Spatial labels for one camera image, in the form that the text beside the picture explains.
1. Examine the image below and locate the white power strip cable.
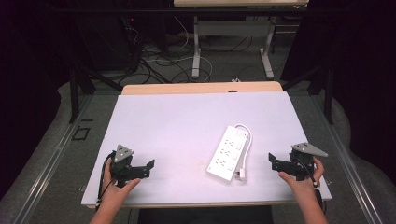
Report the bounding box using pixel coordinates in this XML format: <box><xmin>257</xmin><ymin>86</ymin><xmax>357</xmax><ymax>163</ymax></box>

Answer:
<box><xmin>233</xmin><ymin>123</ymin><xmax>254</xmax><ymax>175</ymax></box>

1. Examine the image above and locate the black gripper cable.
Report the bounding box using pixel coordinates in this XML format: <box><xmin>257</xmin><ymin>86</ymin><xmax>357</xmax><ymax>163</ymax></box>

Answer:
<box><xmin>94</xmin><ymin>151</ymin><xmax>117</xmax><ymax>211</ymax></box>
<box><xmin>296</xmin><ymin>158</ymin><xmax>326</xmax><ymax>216</ymax></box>

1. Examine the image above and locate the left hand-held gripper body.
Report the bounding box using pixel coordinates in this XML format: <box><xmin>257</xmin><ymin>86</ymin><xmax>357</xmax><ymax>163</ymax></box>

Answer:
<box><xmin>109</xmin><ymin>144</ymin><xmax>138</xmax><ymax>189</ymax></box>

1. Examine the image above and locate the white power strip plug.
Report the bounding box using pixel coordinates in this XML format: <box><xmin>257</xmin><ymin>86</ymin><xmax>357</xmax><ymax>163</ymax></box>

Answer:
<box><xmin>233</xmin><ymin>168</ymin><xmax>249</xmax><ymax>183</ymax></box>

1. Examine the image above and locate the black metal stand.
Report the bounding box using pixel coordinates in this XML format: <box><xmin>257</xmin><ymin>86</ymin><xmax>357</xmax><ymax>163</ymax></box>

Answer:
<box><xmin>68</xmin><ymin>60</ymin><xmax>124</xmax><ymax>124</ymax></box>
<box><xmin>280</xmin><ymin>63</ymin><xmax>335</xmax><ymax>126</ymax></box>

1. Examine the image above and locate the black floor cable bundle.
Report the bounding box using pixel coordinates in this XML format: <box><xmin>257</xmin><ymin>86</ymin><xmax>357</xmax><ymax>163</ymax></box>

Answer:
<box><xmin>122</xmin><ymin>17</ymin><xmax>194</xmax><ymax>85</ymax></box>

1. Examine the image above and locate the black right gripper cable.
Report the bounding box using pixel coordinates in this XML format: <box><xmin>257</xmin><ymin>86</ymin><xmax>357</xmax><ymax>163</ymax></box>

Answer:
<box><xmin>296</xmin><ymin>158</ymin><xmax>326</xmax><ymax>216</ymax></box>

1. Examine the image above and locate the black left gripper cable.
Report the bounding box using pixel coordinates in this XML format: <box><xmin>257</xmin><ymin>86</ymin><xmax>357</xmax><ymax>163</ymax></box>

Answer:
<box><xmin>94</xmin><ymin>151</ymin><xmax>117</xmax><ymax>211</ymax></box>

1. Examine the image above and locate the person's left hand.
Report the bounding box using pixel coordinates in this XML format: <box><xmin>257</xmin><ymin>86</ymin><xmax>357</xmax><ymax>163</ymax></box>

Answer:
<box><xmin>101</xmin><ymin>158</ymin><xmax>142</xmax><ymax>209</ymax></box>

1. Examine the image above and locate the dark equipment cabinet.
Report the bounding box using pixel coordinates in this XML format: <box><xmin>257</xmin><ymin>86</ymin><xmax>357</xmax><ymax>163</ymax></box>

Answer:
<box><xmin>73</xmin><ymin>12</ymin><xmax>143</xmax><ymax>72</ymax></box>

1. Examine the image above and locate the white power strip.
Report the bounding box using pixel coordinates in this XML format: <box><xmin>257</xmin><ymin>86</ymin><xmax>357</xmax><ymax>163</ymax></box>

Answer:
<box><xmin>206</xmin><ymin>124</ymin><xmax>252</xmax><ymax>182</ymax></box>

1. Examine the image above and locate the aluminium floor rail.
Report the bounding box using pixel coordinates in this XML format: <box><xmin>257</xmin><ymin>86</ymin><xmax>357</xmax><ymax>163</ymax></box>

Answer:
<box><xmin>12</xmin><ymin>92</ymin><xmax>94</xmax><ymax>224</ymax></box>
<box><xmin>309</xmin><ymin>92</ymin><xmax>386</xmax><ymax>224</ymax></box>

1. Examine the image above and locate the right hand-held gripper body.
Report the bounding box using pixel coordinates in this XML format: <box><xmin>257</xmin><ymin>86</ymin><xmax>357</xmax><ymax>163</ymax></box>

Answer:
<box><xmin>289</xmin><ymin>142</ymin><xmax>329</xmax><ymax>182</ymax></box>

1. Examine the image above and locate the person's right hand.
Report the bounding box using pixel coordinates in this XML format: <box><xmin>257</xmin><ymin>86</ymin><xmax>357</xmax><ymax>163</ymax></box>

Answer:
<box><xmin>277</xmin><ymin>156</ymin><xmax>326</xmax><ymax>202</ymax></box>

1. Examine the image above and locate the white-legged desk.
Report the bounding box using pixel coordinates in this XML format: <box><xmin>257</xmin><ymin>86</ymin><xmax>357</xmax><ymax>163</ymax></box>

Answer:
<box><xmin>173</xmin><ymin>0</ymin><xmax>310</xmax><ymax>80</ymax></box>

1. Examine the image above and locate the white table mat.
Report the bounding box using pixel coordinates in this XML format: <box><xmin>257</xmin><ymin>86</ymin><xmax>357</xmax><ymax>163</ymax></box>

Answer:
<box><xmin>80</xmin><ymin>91</ymin><xmax>332</xmax><ymax>209</ymax></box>

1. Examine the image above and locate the white floor cable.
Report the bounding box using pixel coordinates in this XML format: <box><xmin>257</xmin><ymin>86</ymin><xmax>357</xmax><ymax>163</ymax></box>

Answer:
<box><xmin>145</xmin><ymin>15</ymin><xmax>215</xmax><ymax>83</ymax></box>

